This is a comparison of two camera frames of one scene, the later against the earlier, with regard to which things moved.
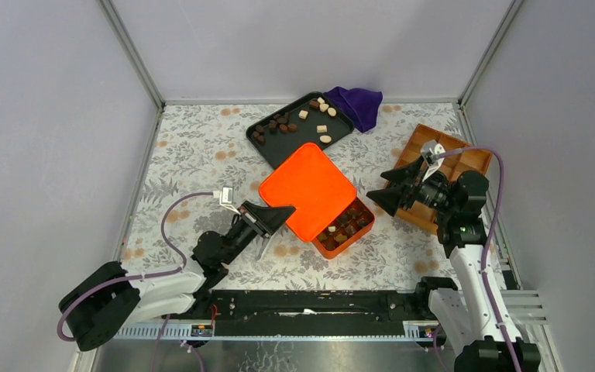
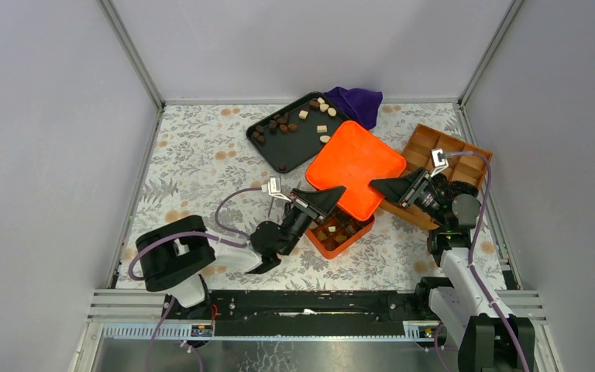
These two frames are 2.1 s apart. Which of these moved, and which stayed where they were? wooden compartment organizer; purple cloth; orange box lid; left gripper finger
Moved: left gripper finger; orange box lid
Stayed: wooden compartment organizer; purple cloth
